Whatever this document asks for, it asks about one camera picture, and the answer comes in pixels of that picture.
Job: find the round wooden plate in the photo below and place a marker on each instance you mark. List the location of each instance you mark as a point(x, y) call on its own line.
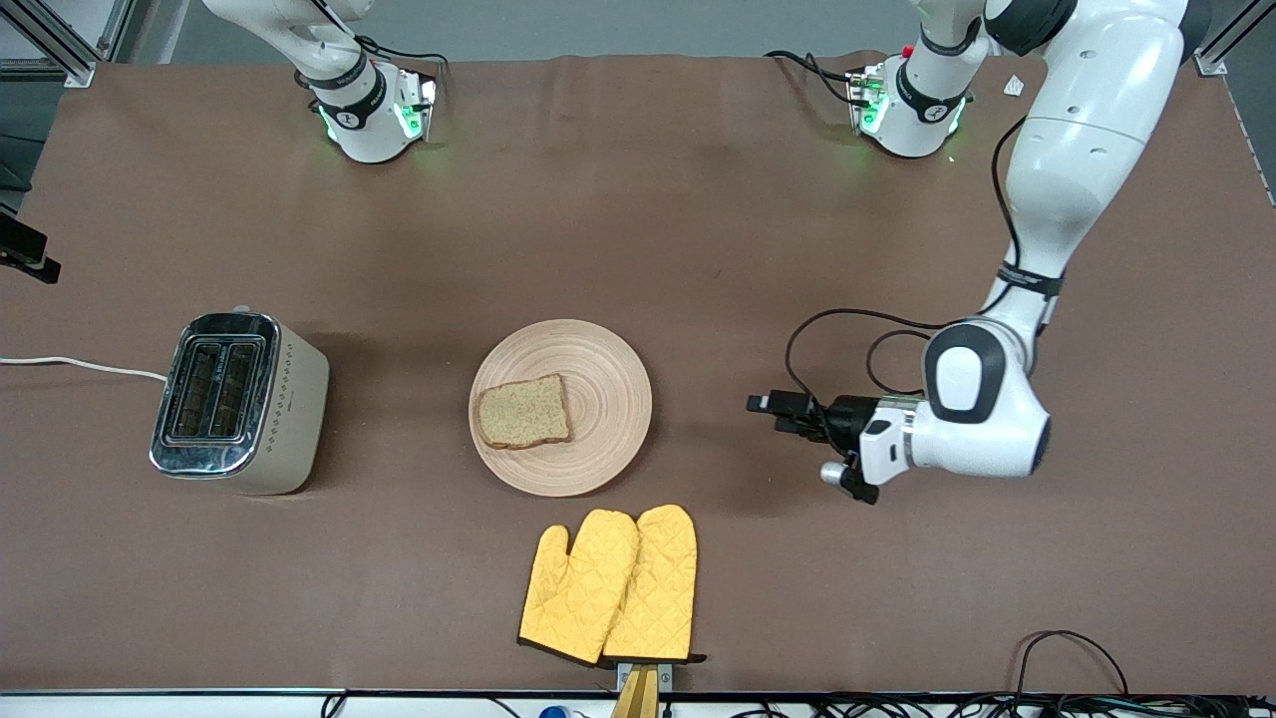
point(608, 399)

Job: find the small blue object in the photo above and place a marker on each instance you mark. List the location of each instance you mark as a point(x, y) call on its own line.
point(555, 712)

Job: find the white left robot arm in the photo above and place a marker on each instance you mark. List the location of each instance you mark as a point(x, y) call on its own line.
point(1077, 150)

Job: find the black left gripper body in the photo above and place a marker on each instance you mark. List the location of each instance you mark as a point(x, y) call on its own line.
point(849, 414)

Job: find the white paper scrap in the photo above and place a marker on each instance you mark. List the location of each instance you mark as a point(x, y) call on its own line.
point(1014, 86)

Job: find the grey metal bracket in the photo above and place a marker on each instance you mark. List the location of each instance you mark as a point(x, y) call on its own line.
point(665, 676)

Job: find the chrome and beige toaster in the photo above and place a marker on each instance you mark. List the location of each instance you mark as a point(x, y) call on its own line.
point(289, 419)

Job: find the yellow quilted oven mitt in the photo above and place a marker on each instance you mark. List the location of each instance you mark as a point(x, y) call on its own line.
point(573, 593)
point(658, 578)

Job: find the brown toast slice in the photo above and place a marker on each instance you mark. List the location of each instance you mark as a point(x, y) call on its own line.
point(523, 411)

